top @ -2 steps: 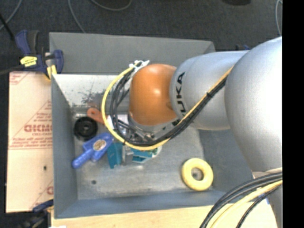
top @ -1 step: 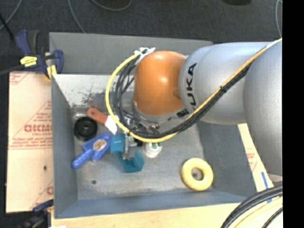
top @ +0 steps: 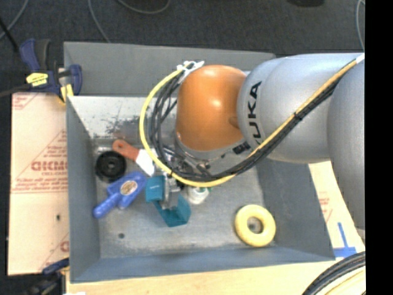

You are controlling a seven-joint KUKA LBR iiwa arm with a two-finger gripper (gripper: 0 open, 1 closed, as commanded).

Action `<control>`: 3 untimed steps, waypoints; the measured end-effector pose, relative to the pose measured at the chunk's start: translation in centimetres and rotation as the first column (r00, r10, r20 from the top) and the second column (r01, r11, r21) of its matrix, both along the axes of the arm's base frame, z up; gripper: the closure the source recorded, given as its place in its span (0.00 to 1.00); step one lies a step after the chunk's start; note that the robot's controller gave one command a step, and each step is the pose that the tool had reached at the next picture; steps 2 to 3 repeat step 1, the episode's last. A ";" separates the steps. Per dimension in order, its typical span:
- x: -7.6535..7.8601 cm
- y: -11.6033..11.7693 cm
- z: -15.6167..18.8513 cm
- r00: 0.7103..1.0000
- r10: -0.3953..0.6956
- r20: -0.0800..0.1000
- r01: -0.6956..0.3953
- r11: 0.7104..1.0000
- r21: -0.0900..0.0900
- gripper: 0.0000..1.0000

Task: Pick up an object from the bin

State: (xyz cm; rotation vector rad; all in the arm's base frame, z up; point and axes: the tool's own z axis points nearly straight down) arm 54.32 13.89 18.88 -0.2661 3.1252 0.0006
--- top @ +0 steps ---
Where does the yellow ring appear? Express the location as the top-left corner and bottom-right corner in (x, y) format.
(234, 204), (277, 248)

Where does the brown cardboard board, red print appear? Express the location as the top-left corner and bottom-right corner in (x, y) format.
(6, 91), (365, 277)

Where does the black ring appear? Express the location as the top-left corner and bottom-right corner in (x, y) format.
(95, 151), (128, 181)

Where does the orange and white spatula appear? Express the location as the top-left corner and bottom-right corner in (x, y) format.
(112, 139), (156, 177)

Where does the blue toy tool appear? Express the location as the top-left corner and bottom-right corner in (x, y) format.
(92, 171), (148, 219)

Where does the grey metal bin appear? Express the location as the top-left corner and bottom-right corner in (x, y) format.
(63, 41), (336, 284)

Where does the teal plastic toy tool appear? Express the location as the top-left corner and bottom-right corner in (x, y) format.
(145, 175), (192, 227)

